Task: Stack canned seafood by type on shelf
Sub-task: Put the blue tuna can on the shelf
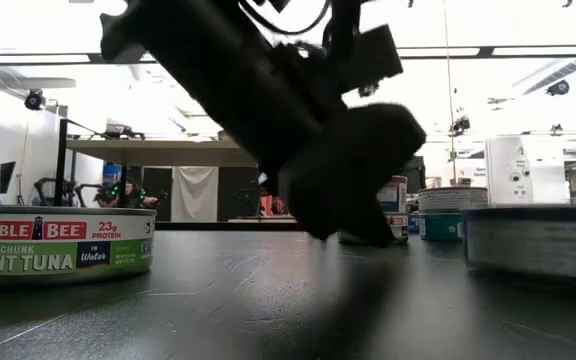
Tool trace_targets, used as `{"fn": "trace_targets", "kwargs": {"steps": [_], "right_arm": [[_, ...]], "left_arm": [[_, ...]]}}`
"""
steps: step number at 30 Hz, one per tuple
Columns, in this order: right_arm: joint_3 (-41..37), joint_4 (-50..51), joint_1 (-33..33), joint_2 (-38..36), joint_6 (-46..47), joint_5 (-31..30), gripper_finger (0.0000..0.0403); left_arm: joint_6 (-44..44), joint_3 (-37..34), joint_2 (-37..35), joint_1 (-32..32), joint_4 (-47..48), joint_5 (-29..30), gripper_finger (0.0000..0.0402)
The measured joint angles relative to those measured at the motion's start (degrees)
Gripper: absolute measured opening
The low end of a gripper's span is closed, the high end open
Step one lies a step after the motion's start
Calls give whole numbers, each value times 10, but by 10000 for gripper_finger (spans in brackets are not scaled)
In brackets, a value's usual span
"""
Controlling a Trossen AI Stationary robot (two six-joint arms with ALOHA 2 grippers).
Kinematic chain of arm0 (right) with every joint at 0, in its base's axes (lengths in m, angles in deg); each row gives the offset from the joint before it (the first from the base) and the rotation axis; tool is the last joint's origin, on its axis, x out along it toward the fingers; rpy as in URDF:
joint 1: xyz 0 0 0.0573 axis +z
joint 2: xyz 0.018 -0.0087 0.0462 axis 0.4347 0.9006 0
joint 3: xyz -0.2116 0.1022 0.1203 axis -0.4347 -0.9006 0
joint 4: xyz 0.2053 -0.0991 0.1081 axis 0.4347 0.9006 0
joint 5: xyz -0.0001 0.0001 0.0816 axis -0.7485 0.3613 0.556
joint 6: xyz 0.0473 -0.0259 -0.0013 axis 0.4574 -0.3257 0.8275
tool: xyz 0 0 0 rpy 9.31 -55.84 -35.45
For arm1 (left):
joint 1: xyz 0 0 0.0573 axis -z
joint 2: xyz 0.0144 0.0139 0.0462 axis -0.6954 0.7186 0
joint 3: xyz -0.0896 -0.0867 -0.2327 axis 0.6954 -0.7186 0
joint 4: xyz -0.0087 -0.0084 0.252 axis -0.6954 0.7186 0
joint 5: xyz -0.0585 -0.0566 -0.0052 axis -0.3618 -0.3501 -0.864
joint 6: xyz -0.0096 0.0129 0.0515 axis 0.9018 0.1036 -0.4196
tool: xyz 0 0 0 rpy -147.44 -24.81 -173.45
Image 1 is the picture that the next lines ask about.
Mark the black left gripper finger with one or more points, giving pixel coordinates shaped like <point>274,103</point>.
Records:
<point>353,175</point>

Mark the teal tuna can with barcode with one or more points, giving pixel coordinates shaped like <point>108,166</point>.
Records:
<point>440,227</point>

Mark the white green label tuna can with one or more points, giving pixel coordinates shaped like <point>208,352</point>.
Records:
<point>452,200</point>

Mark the navy label tuna can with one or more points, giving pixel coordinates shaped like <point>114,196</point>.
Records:
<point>538,245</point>

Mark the Bumble Bee light tuna can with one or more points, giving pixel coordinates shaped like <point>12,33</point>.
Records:
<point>400,227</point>
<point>58,245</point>

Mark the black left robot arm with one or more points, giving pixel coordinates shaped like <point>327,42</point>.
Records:
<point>183,60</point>

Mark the tall red blue label can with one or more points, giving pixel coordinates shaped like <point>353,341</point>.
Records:
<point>395,195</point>

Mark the large black monitor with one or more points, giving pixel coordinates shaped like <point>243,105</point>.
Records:
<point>415,172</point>

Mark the blue label tuna can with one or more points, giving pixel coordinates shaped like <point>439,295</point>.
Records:
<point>414,224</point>

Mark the red curtain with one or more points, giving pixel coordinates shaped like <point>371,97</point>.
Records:
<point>270,206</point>

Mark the white curtain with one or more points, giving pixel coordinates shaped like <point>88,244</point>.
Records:
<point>195,195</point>

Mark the white column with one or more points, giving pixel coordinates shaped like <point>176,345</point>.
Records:
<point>508,165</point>

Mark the person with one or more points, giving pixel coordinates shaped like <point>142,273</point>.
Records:
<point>135,196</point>

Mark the small black monitor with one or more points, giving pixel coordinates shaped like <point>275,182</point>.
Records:
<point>3,177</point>

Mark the wooden shelf black frame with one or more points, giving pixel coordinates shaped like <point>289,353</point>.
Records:
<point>168,152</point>

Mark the black metal table frame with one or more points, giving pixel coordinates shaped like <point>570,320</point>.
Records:
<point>218,226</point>

